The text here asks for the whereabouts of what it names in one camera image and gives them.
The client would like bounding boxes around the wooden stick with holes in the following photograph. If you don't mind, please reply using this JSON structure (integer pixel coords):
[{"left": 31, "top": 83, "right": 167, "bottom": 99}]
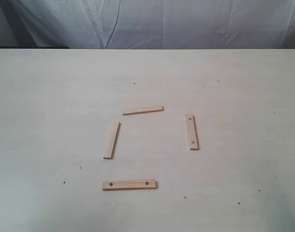
[
  {"left": 186, "top": 114, "right": 200, "bottom": 150},
  {"left": 102, "top": 179, "right": 158, "bottom": 191}
]

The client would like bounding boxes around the white backdrop cloth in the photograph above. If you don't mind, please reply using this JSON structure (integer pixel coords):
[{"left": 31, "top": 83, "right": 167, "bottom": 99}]
[{"left": 0, "top": 0, "right": 295, "bottom": 49}]

